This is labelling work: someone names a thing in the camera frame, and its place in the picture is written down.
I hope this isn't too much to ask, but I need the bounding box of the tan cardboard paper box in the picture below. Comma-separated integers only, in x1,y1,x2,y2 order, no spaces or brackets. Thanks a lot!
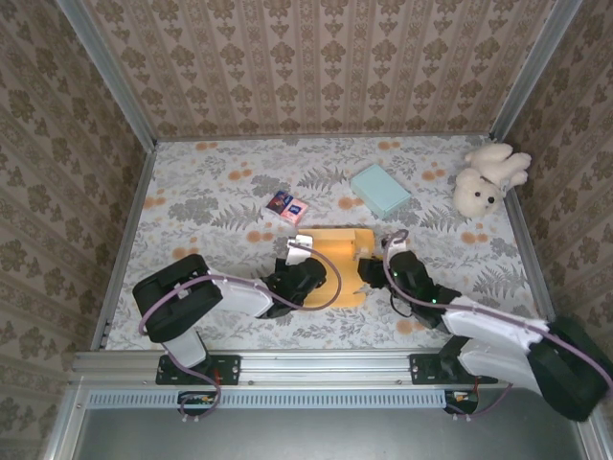
296,228,375,310

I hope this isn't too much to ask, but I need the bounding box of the mint green paper box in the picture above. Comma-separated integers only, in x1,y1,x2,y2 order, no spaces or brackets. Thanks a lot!
349,163,412,220

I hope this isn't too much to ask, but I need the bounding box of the pink tissue pack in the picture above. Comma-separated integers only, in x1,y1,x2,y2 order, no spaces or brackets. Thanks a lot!
280,198,309,226

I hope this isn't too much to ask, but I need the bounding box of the blue tissue pack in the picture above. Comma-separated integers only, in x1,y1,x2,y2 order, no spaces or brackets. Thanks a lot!
266,190,294,216

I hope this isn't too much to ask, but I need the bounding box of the white plush toy dog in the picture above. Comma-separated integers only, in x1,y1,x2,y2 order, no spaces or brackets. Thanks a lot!
453,142,534,217

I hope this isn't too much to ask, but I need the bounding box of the black controller board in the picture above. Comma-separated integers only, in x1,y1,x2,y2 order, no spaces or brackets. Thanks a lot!
177,390,216,417
443,388,480,414

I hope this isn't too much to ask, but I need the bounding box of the grey metal lower panel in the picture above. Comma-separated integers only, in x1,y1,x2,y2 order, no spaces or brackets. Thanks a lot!
45,387,613,460

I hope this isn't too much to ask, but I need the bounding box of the long aluminium base rail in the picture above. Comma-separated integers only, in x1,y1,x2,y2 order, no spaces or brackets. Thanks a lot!
71,349,588,387

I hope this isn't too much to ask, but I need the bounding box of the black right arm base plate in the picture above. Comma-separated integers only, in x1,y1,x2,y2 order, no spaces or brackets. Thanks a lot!
409,353,499,386

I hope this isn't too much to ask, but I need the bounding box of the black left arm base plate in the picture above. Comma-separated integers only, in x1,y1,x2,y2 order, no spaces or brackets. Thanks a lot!
155,353,242,386

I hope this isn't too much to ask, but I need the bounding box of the slotted grey cable duct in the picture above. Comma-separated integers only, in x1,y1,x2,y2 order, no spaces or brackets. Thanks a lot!
88,388,444,409

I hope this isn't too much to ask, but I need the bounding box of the aluminium side rail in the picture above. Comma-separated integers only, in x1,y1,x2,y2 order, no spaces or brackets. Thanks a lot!
90,143,159,351
502,186,566,349

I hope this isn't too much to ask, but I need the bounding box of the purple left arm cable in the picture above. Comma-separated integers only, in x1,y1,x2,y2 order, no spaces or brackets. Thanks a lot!
138,246,342,426

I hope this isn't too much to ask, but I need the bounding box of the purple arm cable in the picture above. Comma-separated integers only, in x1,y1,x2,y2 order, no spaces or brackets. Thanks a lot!
380,228,613,421
138,246,342,426

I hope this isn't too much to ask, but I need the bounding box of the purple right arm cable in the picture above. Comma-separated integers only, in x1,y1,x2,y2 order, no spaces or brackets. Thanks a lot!
380,228,613,421

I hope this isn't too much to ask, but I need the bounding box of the aluminium frame post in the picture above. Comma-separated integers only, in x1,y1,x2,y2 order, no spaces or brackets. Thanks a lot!
490,0,583,140
57,0,159,150

